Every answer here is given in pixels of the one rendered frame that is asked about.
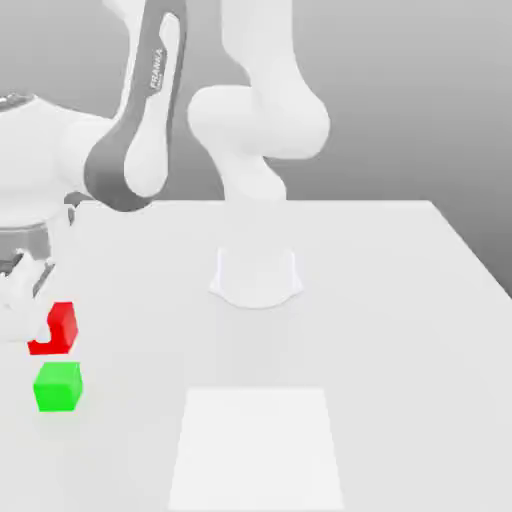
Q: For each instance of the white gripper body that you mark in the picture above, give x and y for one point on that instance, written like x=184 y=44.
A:
x=18 y=320

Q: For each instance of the small red cube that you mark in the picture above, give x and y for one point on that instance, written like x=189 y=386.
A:
x=64 y=328

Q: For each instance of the small green cube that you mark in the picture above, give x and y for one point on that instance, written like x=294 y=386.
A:
x=58 y=387

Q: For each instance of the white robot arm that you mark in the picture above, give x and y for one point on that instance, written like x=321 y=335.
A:
x=256 y=124

